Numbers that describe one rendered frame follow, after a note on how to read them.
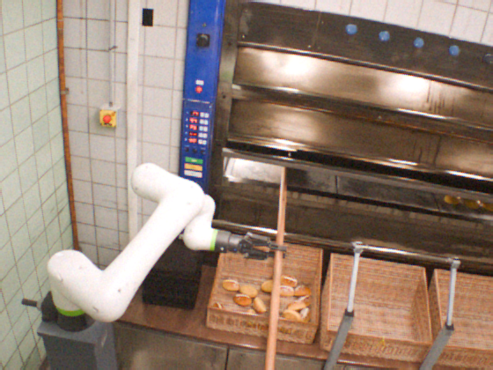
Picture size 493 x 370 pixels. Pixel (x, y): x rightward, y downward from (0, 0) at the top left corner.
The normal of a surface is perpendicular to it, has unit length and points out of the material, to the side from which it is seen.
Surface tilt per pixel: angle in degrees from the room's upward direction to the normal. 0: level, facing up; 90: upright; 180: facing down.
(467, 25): 90
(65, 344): 90
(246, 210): 70
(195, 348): 90
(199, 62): 90
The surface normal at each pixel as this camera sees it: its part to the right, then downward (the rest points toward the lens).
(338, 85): -0.09, 0.16
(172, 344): -0.14, 0.48
